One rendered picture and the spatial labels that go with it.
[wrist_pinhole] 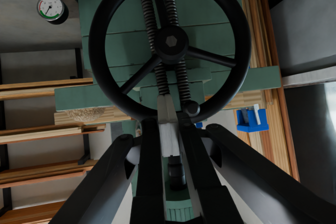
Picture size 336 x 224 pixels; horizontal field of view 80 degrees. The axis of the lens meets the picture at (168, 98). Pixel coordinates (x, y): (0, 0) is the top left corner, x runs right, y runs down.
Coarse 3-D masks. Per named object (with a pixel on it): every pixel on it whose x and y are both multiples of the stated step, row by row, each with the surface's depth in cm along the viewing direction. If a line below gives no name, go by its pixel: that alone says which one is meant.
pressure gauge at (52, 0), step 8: (40, 0) 47; (48, 0) 47; (56, 0) 47; (40, 8) 47; (56, 8) 47; (64, 8) 47; (40, 16) 47; (48, 16) 47; (56, 16) 47; (64, 16) 48; (56, 24) 49
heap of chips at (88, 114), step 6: (84, 108) 53; (90, 108) 54; (96, 108) 56; (102, 108) 61; (72, 114) 54; (78, 114) 54; (84, 114) 54; (90, 114) 55; (96, 114) 57; (78, 120) 56; (84, 120) 57; (90, 120) 59
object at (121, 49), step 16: (128, 32) 54; (144, 32) 54; (192, 32) 54; (208, 32) 54; (224, 32) 54; (112, 48) 53; (128, 48) 53; (144, 48) 54; (208, 48) 54; (224, 48) 54; (112, 64) 53; (128, 64) 53
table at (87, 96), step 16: (144, 80) 44; (176, 80) 44; (192, 80) 44; (208, 80) 46; (224, 80) 54; (256, 80) 54; (272, 80) 54; (64, 96) 52; (80, 96) 53; (96, 96) 53
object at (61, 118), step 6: (108, 108) 68; (54, 114) 67; (60, 114) 67; (66, 114) 68; (102, 114) 68; (108, 114) 68; (54, 120) 67; (60, 120) 67; (66, 120) 67; (72, 120) 67
